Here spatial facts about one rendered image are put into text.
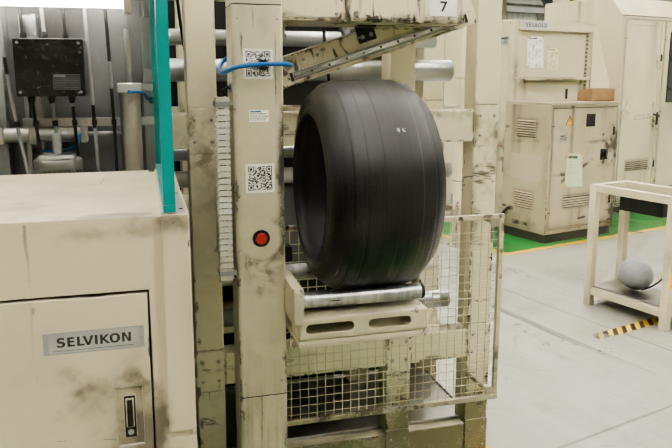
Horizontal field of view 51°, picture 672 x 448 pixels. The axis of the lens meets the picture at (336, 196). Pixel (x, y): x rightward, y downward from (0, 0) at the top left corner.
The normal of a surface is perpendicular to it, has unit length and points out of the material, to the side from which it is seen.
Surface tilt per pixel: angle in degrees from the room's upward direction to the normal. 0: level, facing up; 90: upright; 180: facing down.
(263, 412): 90
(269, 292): 90
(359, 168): 74
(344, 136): 66
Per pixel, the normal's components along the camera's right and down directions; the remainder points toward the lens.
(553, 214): 0.51, 0.15
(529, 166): -0.86, 0.08
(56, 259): 0.26, 0.16
